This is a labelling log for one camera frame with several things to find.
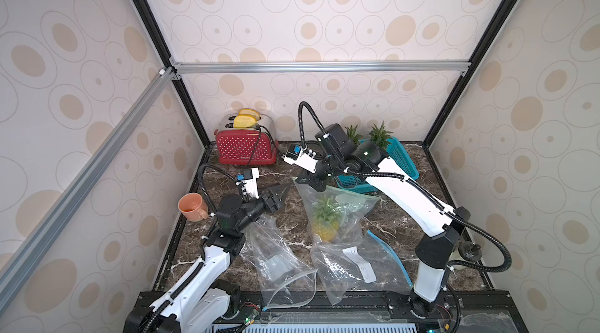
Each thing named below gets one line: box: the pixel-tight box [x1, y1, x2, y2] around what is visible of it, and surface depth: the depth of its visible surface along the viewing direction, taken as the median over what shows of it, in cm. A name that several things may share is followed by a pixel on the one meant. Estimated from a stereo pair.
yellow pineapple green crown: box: [343, 124, 364, 147], surface depth 96 cm
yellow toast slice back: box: [238, 107, 261, 122], surface depth 108 cm
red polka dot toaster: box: [214, 114, 279, 165], surface depth 105 cm
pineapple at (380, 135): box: [367, 120, 394, 151], surface depth 96 cm
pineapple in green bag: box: [310, 195, 343, 243], surface depth 77 cm
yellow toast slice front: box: [232, 114, 257, 129], surface depth 105 cm
